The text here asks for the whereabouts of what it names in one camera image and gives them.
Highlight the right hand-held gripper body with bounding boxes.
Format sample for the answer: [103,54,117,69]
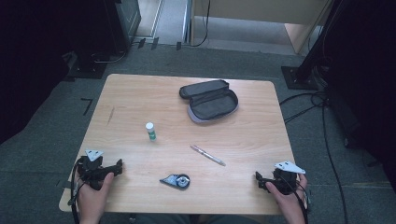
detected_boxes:
[270,160,307,196]

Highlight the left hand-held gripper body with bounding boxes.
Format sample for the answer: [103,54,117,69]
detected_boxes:
[77,148,110,191]

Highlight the white green glue stick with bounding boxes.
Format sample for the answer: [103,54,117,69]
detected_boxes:
[145,121,158,143]

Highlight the silver pen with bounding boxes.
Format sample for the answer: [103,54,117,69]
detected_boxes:
[190,145,227,167]

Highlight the blue correction tape dispenser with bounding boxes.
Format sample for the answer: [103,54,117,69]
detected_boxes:
[159,173,191,190]

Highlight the black zip pencil case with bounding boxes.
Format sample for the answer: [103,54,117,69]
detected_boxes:
[178,78,240,124]

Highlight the person's right hand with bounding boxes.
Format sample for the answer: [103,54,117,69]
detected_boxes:
[264,173,309,218]

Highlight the person's left hand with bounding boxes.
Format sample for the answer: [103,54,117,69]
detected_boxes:
[76,172,116,219]

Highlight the black tape strip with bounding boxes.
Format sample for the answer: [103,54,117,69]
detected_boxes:
[56,179,73,190]

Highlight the person's dark trousers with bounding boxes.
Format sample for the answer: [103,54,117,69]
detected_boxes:
[129,213,261,224]

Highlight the black square stand base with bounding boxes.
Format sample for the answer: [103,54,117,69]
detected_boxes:
[280,65,319,91]

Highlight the black flat stand base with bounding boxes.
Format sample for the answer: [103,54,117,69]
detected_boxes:
[66,51,108,80]

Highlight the dark curtain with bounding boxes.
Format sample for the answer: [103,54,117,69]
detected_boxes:
[0,0,108,145]
[321,0,396,194]

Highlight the black cabinet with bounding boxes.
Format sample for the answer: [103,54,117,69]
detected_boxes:
[103,0,142,54]

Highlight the black slanted stand pole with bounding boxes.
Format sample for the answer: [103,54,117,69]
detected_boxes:
[295,0,345,82]

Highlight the light wooden furniture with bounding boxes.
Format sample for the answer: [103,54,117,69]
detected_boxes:
[189,0,332,56]

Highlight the left hand-held gripper black cable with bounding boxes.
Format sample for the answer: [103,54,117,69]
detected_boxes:
[69,156,87,224]

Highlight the hand-held gripper black cable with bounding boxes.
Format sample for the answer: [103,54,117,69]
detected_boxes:
[279,174,311,224]
[69,156,87,224]

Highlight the right hand-held gripper black cable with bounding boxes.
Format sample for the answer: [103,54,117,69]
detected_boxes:
[279,174,311,224]

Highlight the looped black floor cables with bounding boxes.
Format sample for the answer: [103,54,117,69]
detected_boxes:
[278,90,330,125]

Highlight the thin curved floor cable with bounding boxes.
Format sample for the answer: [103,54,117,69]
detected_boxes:
[91,49,129,64]

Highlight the black hanging cable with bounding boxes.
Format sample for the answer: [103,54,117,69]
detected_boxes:
[190,0,212,49]

